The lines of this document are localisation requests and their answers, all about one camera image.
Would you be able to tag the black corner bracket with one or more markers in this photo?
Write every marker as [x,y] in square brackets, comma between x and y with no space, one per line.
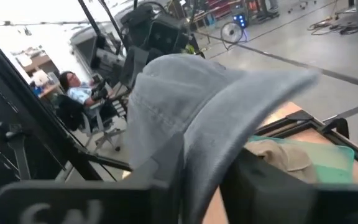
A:
[300,115]

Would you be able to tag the device with blue lights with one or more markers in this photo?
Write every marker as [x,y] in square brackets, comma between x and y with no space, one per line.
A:
[240,20]

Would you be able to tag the black office chair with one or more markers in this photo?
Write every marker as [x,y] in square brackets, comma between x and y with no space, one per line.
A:
[70,113]

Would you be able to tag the person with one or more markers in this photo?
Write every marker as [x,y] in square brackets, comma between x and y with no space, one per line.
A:
[79,93]

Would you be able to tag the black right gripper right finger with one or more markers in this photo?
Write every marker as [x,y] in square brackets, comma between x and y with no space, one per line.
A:
[275,202]

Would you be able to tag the round floor fan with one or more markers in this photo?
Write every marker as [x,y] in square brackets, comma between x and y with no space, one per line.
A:
[232,32]

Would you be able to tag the dark grey baseball cap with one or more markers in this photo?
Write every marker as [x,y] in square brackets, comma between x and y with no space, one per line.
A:
[182,102]

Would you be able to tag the black clamp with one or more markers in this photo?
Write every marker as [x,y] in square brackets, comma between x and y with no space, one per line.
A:
[342,124]

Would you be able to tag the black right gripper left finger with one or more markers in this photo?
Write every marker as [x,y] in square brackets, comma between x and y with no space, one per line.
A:
[89,202]

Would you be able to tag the teal plastic bin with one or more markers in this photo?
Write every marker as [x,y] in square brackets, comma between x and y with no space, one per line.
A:
[334,161]

